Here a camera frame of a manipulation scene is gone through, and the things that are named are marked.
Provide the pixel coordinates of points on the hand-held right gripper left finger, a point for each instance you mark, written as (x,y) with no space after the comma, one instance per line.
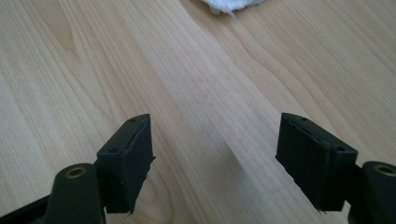
(124,168)

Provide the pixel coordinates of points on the white cloth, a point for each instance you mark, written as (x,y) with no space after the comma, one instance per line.
(232,4)

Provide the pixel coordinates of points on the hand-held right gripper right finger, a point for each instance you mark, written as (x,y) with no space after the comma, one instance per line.
(314,165)

